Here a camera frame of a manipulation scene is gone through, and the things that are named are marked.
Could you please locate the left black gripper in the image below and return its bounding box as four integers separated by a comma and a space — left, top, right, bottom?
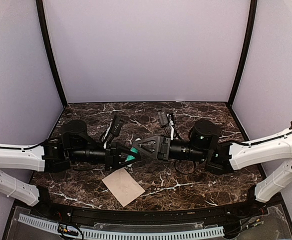
68, 140, 141, 172

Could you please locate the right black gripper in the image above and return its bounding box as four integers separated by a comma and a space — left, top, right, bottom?
132, 134, 208, 163

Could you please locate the white green glue stick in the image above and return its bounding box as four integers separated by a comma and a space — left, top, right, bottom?
125, 144, 140, 162

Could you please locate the beige paper envelope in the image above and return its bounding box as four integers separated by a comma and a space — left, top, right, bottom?
102, 168, 145, 207

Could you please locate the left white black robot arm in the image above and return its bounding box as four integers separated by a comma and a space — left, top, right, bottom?
0, 119, 140, 218

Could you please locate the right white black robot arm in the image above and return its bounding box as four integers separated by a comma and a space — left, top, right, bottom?
132, 119, 292, 217

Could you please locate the small circuit board with wires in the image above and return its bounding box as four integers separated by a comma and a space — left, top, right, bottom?
57, 224, 79, 237

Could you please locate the black curved front rail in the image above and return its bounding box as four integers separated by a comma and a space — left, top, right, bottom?
15, 193, 284, 227

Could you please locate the white slotted cable duct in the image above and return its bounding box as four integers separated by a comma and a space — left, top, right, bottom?
18, 213, 225, 240

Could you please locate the right black frame post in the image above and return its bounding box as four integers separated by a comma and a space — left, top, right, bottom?
227, 0, 258, 108

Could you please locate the black frame post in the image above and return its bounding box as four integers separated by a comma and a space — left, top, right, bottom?
227, 0, 258, 108
35, 0, 68, 108

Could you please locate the left black frame post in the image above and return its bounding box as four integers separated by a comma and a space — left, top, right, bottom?
35, 0, 68, 108

